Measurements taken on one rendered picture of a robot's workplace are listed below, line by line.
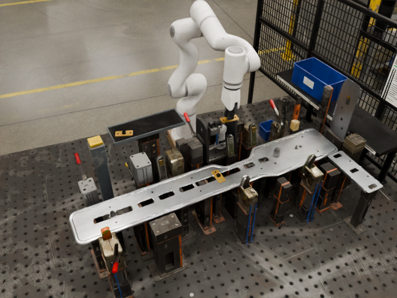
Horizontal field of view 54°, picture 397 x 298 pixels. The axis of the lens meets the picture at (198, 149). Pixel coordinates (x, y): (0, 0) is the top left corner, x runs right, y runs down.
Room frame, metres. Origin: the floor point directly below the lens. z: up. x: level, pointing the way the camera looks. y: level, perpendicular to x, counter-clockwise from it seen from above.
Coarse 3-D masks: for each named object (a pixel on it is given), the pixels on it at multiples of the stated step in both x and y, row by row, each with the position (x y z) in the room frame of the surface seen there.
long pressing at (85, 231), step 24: (264, 144) 1.56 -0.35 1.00; (288, 144) 1.56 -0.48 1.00; (312, 144) 1.56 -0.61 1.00; (216, 168) 1.38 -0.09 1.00; (240, 168) 1.38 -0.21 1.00; (264, 168) 1.38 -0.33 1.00; (288, 168) 1.39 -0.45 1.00; (144, 192) 1.22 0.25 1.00; (192, 192) 1.22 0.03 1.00; (216, 192) 1.22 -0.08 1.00; (72, 216) 1.08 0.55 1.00; (96, 216) 1.08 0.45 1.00; (120, 216) 1.08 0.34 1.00; (144, 216) 1.08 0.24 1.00; (96, 240) 0.96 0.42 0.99
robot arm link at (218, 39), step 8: (200, 24) 1.63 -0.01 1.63; (208, 24) 1.60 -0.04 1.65; (216, 24) 1.59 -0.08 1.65; (208, 32) 1.57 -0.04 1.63; (216, 32) 1.55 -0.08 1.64; (224, 32) 1.56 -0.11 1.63; (208, 40) 1.55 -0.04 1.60; (216, 40) 1.52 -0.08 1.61; (224, 40) 1.52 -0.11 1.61; (232, 40) 1.53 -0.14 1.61; (240, 40) 1.52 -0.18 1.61; (216, 48) 1.52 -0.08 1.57; (224, 48) 1.53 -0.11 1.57; (248, 48) 1.48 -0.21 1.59; (248, 56) 1.44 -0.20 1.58; (256, 56) 1.44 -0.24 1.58; (256, 64) 1.42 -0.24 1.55; (248, 72) 1.42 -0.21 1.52
